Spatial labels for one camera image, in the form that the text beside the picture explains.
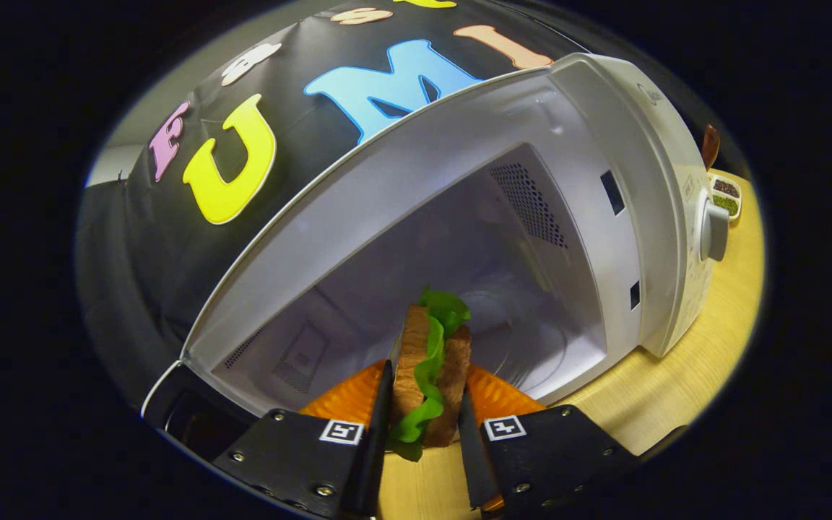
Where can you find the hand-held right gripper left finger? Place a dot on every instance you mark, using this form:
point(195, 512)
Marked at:
point(375, 455)

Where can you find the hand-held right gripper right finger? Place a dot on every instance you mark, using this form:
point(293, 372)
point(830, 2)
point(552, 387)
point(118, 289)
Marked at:
point(475, 462)

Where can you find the brown bread lettuce sandwich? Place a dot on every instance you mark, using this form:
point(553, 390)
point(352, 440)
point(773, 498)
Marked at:
point(452, 383)

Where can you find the white microwave oven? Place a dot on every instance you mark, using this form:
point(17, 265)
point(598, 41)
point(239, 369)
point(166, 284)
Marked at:
point(423, 180)

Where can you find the white divided dish with beans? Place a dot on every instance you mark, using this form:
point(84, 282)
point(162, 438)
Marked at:
point(725, 189)

